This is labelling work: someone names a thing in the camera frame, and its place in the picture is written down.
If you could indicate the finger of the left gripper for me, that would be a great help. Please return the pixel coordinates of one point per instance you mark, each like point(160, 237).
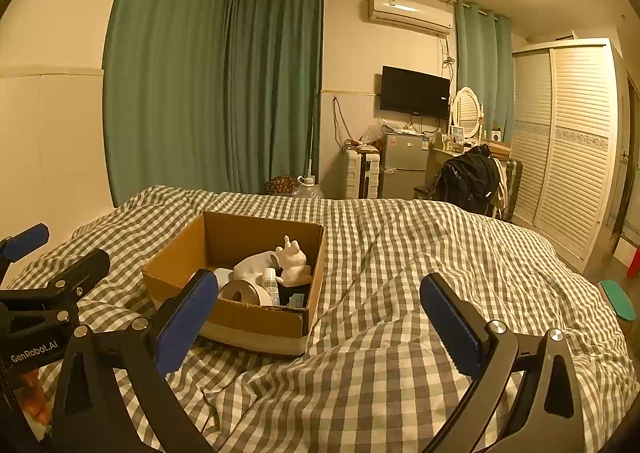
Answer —
point(81, 277)
point(14, 248)

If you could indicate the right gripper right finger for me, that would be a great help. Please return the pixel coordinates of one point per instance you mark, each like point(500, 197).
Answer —
point(546, 415)

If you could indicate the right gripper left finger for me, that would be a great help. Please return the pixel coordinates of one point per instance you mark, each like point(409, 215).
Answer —
point(90, 414)

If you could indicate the beige tape roll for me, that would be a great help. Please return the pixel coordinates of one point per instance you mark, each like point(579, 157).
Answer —
point(244, 292)

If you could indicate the small white bottle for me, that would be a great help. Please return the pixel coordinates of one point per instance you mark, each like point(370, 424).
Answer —
point(271, 285)

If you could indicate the black round object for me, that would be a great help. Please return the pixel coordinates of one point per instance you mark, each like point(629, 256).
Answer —
point(286, 292)

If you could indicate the white plush toy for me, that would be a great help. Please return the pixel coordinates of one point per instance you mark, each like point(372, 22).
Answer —
point(295, 270)

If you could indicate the blue tissue pack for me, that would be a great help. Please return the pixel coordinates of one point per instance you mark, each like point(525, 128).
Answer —
point(297, 301)

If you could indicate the white hair dryer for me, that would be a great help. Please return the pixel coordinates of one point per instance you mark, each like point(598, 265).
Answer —
point(223, 277)

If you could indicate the white towel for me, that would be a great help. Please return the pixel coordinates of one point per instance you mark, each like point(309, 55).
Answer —
point(250, 269)

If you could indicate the hand in orange glove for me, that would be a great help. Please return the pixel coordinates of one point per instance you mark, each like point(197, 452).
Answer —
point(33, 400)

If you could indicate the green slipper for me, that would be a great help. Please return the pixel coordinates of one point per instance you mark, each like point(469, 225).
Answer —
point(617, 298)

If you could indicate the brown cardboard box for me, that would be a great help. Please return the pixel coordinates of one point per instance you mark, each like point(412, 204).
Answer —
point(216, 240)

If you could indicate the grey white checkered duvet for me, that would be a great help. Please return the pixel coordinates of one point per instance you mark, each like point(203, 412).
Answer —
point(374, 376)

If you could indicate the red object on floor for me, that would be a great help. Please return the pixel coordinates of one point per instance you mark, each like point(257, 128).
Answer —
point(634, 266)

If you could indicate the brown patterned bag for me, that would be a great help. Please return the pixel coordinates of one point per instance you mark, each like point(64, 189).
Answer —
point(282, 185)

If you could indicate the large green curtain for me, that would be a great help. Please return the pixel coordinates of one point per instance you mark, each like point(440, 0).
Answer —
point(219, 95)

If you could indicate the black jacket on chair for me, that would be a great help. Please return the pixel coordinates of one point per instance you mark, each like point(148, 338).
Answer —
point(469, 181)

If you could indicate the clear water jug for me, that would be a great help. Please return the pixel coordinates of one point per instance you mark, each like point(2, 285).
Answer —
point(307, 186)

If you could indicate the silver mini fridge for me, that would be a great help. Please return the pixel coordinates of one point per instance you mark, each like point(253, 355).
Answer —
point(403, 165)

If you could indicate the white suitcase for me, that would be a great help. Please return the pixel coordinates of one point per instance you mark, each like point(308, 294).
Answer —
point(361, 172)

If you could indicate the white oval mirror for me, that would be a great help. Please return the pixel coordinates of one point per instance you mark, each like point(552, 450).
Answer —
point(467, 112)

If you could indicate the white louvered wardrobe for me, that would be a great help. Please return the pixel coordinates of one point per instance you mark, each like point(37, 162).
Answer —
point(566, 133)

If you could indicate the small green curtain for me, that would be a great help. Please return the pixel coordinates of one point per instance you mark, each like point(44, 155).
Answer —
point(485, 63)

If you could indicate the white air conditioner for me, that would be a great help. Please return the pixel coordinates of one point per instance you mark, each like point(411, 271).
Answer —
point(411, 15)

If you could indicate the black wall television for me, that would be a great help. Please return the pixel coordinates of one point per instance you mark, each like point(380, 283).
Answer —
point(415, 93)

